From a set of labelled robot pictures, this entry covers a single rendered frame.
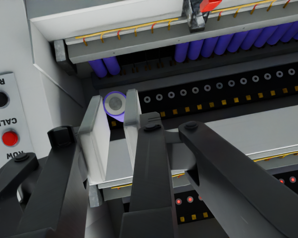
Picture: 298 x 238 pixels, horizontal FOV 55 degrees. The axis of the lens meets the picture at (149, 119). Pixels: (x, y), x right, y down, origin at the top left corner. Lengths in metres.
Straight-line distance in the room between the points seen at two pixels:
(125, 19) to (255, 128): 0.20
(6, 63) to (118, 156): 0.16
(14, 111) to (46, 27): 0.10
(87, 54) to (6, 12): 0.09
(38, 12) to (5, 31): 0.04
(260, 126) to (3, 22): 0.30
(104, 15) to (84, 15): 0.02
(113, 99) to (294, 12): 0.28
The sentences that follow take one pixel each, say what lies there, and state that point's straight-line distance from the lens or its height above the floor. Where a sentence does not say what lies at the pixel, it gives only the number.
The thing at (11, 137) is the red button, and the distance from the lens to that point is 0.34.
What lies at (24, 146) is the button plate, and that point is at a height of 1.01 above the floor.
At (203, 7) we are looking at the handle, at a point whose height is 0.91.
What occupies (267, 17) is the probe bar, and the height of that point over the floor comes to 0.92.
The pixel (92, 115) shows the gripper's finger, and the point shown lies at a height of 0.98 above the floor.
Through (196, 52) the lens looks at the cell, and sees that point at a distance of 0.43.
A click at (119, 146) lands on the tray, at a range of 0.33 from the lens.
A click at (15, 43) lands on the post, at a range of 0.34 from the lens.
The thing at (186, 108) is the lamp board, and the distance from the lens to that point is 0.48.
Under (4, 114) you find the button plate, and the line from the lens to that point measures 0.34.
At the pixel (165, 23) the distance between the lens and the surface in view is 0.37.
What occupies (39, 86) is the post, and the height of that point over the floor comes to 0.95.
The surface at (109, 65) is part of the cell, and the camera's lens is 0.41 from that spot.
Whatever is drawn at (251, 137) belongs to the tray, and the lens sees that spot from 0.35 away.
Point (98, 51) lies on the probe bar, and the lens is 0.36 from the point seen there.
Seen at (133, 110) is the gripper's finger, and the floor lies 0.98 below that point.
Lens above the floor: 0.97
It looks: 8 degrees up
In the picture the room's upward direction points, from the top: 169 degrees clockwise
